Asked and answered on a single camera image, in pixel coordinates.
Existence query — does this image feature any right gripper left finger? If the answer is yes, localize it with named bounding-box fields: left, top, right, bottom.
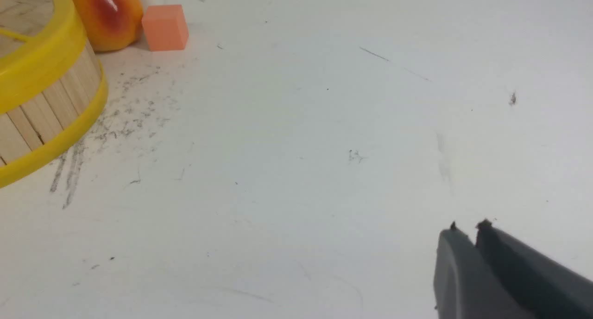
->
left=434, top=222, right=533, bottom=319

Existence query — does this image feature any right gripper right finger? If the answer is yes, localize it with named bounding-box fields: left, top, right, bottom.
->
left=476, top=219, right=592, bottom=319

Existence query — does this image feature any yellow wooden steamer basket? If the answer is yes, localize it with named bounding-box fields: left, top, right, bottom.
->
left=0, top=0, right=108, bottom=187

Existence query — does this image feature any orange cube block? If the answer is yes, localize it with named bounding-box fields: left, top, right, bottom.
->
left=142, top=4, right=189, bottom=51

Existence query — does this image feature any orange red toy fruit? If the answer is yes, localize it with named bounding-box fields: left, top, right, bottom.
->
left=72, top=0, right=144, bottom=52

